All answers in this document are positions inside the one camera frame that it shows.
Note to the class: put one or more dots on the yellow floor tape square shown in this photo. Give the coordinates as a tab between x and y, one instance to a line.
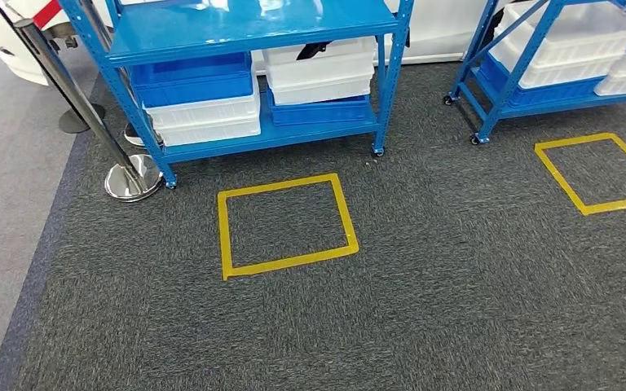
286	264

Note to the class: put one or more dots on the blue metal shelf rack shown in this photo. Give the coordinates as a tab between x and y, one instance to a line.
248	27

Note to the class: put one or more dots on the blue wheeled shelf rack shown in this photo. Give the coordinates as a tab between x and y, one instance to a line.
507	65

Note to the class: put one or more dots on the blue plastic bin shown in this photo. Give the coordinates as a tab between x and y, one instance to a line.
534	94
318	112
194	81

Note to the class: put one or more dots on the thin black post stand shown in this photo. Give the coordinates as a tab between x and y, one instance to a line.
78	119

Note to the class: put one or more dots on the stanchion with chrome base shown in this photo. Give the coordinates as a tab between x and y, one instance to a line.
129	181

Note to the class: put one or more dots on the white car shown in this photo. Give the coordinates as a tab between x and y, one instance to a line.
437	32

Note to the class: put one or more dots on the red barrier belt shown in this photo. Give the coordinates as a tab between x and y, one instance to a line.
47	13

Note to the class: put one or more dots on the black plastic piece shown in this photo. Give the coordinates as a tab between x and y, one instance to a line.
312	49

